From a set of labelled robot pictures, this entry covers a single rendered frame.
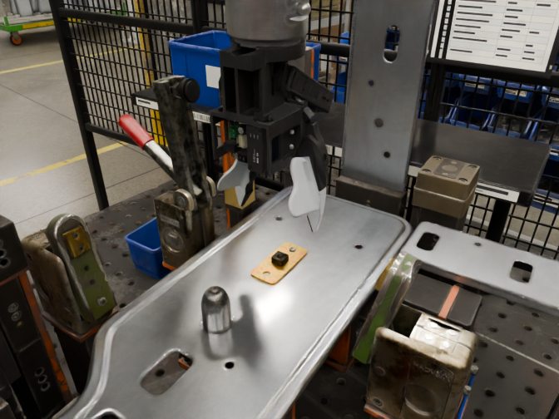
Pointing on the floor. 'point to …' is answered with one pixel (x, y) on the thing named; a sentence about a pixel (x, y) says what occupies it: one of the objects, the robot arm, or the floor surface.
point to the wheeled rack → (22, 23)
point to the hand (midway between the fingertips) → (279, 209)
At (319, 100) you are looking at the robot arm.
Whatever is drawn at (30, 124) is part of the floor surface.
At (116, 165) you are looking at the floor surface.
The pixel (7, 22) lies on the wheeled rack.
